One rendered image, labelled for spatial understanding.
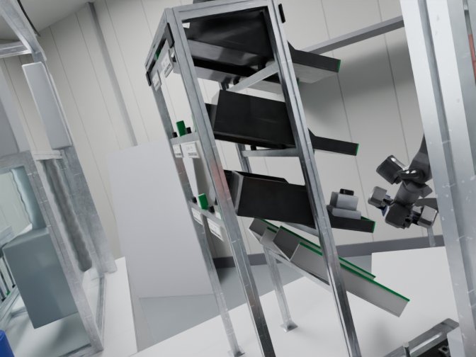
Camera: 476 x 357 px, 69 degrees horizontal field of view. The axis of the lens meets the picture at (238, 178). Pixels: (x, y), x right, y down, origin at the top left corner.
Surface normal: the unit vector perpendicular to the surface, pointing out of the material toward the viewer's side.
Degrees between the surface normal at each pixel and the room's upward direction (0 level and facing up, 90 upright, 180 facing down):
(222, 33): 90
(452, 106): 90
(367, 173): 90
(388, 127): 90
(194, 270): 77
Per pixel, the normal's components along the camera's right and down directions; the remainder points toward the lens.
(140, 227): -0.40, 0.02
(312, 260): 0.18, 0.11
